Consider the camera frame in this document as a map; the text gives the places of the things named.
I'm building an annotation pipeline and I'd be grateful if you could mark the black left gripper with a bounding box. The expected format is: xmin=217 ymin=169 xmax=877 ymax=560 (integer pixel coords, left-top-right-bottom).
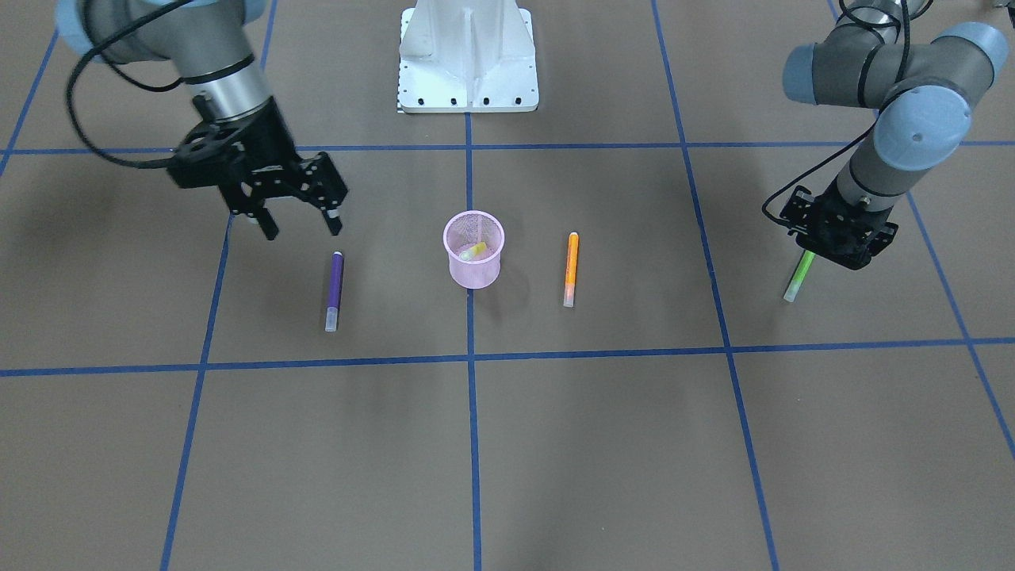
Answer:
xmin=779 ymin=186 xmax=898 ymax=270

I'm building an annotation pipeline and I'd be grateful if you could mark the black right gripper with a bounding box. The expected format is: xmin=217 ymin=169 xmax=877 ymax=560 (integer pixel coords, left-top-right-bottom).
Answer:
xmin=167 ymin=98 xmax=349 ymax=241

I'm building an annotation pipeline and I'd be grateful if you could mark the green highlighter pen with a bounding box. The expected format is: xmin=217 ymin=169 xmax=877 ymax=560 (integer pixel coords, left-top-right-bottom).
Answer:
xmin=783 ymin=249 xmax=815 ymax=303

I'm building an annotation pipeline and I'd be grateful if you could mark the purple highlighter pen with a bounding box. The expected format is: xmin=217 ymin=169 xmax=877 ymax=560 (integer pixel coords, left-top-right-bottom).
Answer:
xmin=324 ymin=251 xmax=344 ymax=333

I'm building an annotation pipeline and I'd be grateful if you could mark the orange highlighter pen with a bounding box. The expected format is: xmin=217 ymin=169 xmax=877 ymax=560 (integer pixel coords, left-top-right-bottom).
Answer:
xmin=562 ymin=232 xmax=580 ymax=308

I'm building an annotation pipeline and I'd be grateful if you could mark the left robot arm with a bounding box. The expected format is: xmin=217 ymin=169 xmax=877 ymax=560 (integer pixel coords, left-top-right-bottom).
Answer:
xmin=771 ymin=1 xmax=1010 ymax=270

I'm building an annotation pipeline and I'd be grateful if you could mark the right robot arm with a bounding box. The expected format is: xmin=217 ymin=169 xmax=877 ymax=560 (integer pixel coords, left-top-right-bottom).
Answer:
xmin=55 ymin=1 xmax=348 ymax=240

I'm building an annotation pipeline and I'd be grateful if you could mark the pink mesh pen holder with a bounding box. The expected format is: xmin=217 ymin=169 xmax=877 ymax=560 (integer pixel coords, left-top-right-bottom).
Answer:
xmin=442 ymin=210 xmax=505 ymax=289

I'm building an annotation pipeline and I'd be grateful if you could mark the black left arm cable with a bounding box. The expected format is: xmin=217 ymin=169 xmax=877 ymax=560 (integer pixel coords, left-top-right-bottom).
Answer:
xmin=761 ymin=0 xmax=921 ymax=231

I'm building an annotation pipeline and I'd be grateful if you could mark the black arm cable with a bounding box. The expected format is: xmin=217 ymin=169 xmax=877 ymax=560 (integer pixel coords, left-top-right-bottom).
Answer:
xmin=761 ymin=0 xmax=921 ymax=231
xmin=65 ymin=0 xmax=199 ymax=170

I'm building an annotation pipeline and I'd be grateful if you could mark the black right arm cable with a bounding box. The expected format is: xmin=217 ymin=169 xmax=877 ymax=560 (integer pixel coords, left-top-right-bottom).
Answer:
xmin=65 ymin=0 xmax=199 ymax=170

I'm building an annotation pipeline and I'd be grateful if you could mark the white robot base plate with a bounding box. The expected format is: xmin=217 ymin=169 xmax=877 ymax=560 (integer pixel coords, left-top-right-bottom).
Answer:
xmin=396 ymin=1 xmax=540 ymax=113

